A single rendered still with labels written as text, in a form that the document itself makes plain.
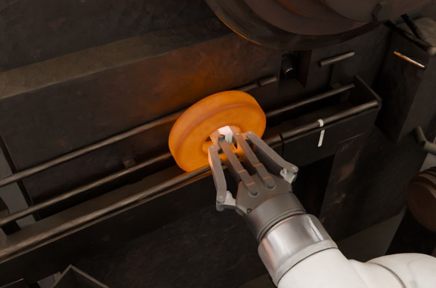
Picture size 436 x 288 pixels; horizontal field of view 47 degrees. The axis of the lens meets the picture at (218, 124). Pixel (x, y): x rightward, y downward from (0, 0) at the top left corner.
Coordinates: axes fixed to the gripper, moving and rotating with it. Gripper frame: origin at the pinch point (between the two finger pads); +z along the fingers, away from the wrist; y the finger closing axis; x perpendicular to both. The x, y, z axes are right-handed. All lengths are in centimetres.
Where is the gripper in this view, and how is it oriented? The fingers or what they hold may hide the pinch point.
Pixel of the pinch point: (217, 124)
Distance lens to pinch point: 77.0
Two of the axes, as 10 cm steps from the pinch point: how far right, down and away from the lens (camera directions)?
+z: -4.3, -6.9, 5.9
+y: 9.0, -3.1, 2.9
